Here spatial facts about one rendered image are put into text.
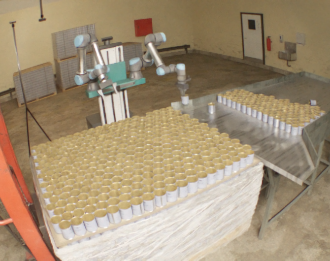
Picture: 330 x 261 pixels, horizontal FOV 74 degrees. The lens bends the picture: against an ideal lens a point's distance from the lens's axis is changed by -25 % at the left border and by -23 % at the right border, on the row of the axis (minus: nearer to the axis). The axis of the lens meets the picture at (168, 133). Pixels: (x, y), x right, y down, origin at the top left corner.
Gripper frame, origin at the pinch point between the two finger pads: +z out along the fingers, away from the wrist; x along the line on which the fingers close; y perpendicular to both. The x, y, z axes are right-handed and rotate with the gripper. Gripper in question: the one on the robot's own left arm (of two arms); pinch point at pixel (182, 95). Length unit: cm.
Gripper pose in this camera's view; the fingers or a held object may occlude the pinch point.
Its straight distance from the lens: 259.8
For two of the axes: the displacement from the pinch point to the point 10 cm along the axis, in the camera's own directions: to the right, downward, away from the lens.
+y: -8.4, 2.9, -4.6
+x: 5.4, 3.3, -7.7
